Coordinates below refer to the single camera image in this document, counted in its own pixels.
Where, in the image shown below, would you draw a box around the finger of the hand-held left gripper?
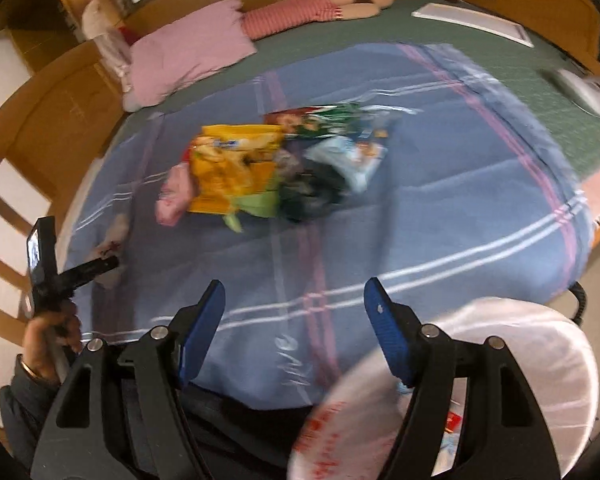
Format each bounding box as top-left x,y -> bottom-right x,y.
55,256 -> 121,293

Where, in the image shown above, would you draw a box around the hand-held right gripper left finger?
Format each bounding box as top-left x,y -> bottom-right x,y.
30,279 -> 227,480

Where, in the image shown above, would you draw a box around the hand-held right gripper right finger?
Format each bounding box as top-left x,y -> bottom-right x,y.
364,276 -> 563,480

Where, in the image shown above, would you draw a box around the person's left hand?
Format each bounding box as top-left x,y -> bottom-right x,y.
22,299 -> 83,386

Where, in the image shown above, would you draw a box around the pink packet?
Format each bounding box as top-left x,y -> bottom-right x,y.
155,162 -> 201,226

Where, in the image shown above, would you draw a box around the blue plaid blanket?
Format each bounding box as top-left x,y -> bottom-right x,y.
60,42 -> 596,406

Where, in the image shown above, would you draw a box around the light green packet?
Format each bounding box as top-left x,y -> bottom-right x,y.
222,192 -> 281,233

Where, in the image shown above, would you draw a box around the black plastic bag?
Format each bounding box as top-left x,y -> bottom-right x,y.
277,152 -> 353,223

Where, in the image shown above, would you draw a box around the wooden bed headboard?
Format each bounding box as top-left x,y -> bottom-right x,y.
0,40 -> 131,351

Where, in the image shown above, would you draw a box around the yellow snack packet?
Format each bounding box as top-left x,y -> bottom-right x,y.
187,125 -> 286,216

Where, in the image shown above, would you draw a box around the light blue packet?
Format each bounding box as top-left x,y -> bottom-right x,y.
305,135 -> 388,193

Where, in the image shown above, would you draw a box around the red and green packet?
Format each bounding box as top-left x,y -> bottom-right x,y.
265,102 -> 361,138

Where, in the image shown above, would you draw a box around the pink pillow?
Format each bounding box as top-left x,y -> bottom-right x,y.
122,0 -> 258,111

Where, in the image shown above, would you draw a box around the white cloth bundle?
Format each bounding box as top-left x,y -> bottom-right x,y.
82,0 -> 131,91

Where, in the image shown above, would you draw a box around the green bed sheet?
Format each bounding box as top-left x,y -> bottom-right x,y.
107,0 -> 600,181

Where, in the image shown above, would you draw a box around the white handheld device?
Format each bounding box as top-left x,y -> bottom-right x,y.
542,67 -> 600,118

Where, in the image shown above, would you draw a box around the doll in red striped dress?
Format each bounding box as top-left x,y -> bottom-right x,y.
240,0 -> 396,41

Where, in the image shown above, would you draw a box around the black cable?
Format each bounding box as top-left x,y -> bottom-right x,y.
570,282 -> 589,323

